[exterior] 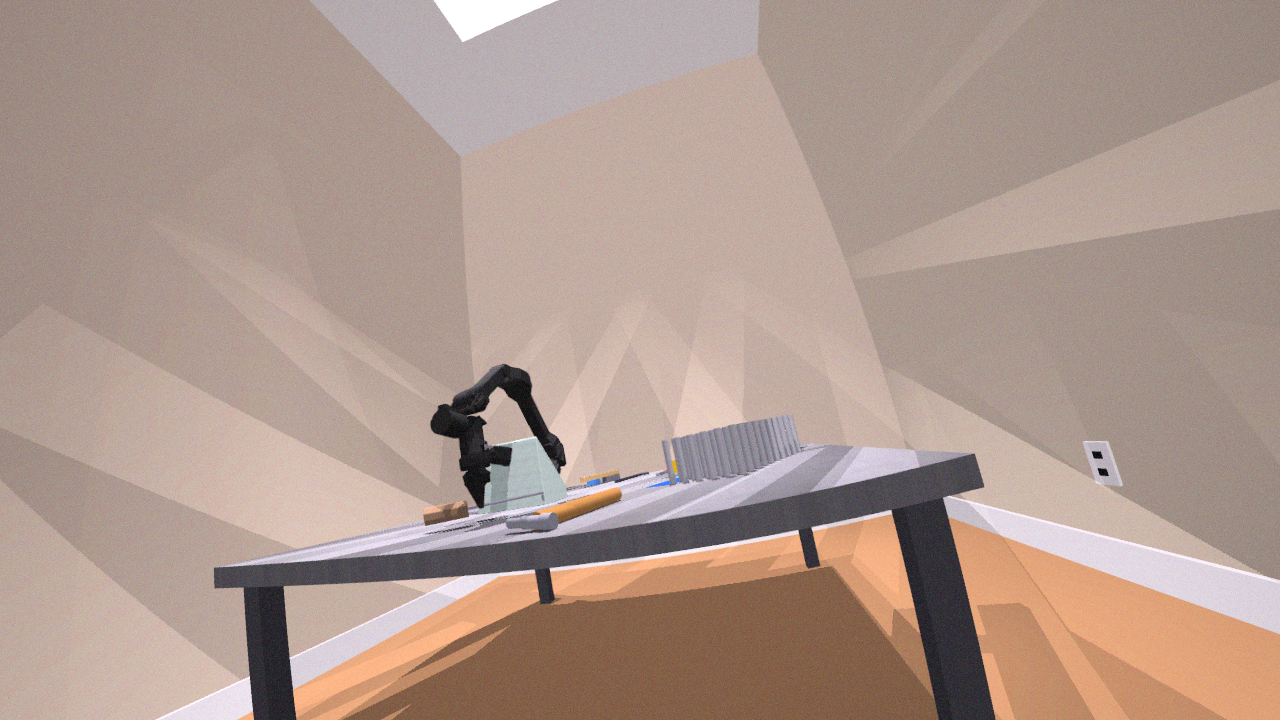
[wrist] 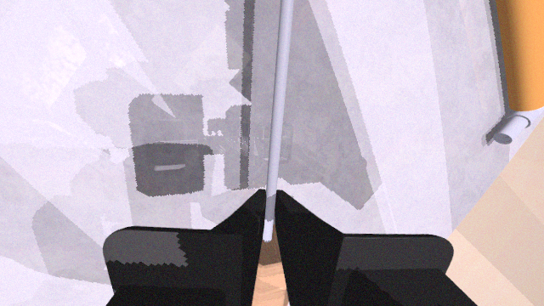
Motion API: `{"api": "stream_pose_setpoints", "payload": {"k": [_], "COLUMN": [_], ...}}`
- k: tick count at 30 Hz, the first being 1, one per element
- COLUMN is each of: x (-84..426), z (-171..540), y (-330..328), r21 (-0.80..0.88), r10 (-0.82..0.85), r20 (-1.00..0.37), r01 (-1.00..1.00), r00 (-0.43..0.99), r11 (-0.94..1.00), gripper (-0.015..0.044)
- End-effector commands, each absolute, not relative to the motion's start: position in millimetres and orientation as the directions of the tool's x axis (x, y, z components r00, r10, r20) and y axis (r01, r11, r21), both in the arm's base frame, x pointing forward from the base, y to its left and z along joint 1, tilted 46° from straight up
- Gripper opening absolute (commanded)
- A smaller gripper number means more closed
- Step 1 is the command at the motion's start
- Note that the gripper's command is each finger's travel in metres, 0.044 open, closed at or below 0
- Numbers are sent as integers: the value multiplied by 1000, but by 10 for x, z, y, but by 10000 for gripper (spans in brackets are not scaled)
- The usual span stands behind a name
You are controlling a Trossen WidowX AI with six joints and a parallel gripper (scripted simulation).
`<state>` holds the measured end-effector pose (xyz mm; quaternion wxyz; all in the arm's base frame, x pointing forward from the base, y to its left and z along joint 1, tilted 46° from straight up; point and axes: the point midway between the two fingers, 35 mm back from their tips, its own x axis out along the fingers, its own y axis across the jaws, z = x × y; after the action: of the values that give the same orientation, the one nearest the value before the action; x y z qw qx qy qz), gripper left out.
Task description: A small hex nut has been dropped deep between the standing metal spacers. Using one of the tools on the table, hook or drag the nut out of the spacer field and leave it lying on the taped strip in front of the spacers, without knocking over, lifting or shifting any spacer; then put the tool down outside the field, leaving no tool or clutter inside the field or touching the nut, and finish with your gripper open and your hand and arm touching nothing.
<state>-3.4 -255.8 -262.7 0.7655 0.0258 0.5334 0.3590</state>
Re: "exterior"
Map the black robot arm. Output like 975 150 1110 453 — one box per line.
430 364 566 475

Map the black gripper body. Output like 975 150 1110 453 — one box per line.
460 437 490 477

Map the small hammer with orange handle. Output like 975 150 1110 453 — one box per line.
506 488 622 530

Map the wooden-handled metal rod tool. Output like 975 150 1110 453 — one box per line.
422 491 545 527

